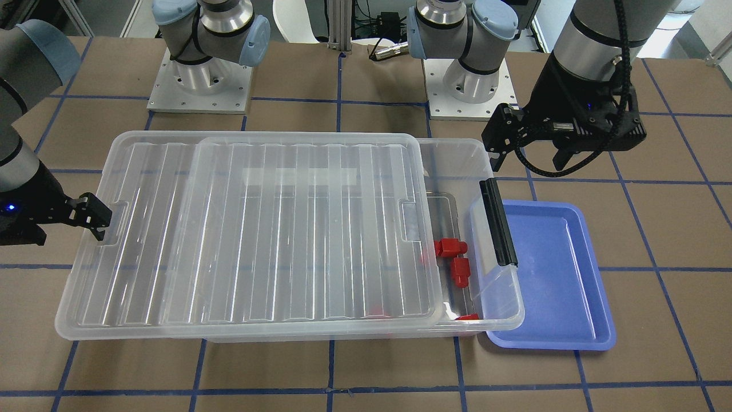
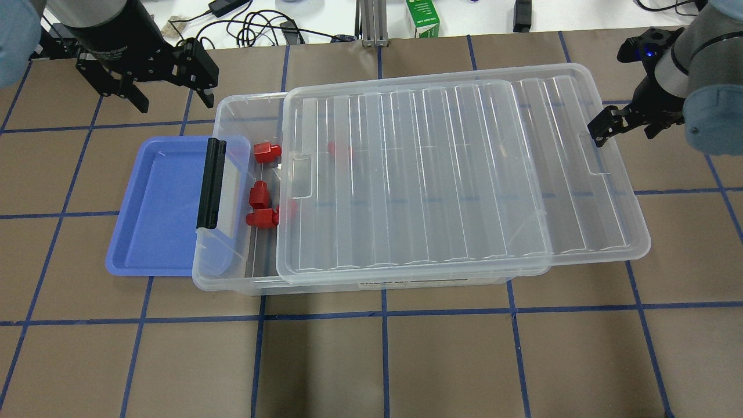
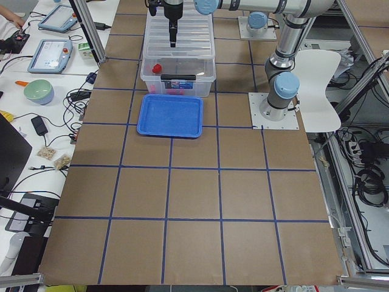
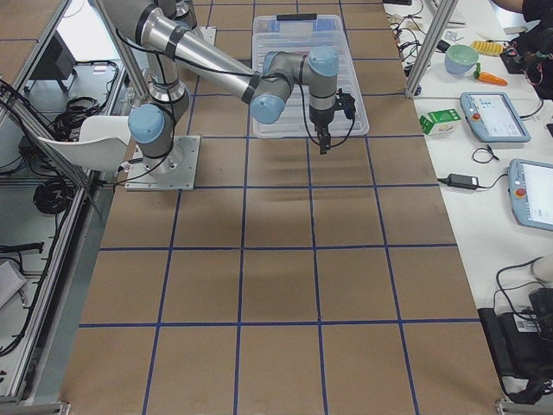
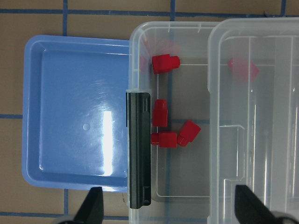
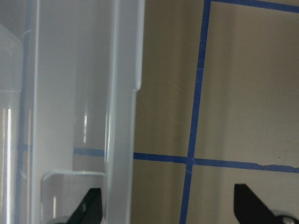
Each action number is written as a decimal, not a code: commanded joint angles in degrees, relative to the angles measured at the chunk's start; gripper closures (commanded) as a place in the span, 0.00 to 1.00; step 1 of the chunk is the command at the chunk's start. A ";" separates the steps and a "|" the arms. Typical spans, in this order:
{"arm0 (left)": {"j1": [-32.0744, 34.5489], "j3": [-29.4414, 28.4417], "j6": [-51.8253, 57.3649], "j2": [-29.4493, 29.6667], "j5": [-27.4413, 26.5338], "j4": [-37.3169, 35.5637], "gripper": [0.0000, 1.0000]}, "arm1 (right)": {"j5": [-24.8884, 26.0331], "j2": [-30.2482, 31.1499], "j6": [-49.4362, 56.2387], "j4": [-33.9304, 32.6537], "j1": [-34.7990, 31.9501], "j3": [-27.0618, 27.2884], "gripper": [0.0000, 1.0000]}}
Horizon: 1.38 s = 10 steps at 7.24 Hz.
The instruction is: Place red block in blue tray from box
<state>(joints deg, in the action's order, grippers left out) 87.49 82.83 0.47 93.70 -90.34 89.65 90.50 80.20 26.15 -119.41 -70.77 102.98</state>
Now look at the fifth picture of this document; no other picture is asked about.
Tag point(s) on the red block lying sideways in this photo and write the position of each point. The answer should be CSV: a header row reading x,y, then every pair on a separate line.
x,y
164,139

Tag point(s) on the black box latch handle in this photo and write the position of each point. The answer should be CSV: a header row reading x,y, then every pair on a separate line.
x,y
139,149

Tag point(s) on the red block far corner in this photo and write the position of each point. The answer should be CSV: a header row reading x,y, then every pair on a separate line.
x,y
243,70

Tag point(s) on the blue plastic tray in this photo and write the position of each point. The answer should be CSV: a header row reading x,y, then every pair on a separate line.
x,y
74,133

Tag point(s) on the red block box corner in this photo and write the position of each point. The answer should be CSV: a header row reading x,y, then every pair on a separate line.
x,y
165,63

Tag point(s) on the red block tilted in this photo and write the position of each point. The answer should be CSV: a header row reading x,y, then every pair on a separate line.
x,y
188,133

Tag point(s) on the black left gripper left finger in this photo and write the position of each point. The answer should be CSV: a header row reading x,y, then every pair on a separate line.
x,y
92,208

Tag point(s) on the clear plastic box lid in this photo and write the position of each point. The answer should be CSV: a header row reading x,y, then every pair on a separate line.
x,y
254,126

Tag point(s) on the clear plastic storage box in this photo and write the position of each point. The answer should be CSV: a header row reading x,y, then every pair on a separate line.
x,y
180,177

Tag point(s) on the red block near handle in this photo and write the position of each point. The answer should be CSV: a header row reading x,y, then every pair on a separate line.
x,y
160,113

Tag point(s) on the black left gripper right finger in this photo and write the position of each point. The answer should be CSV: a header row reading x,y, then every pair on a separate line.
x,y
249,209

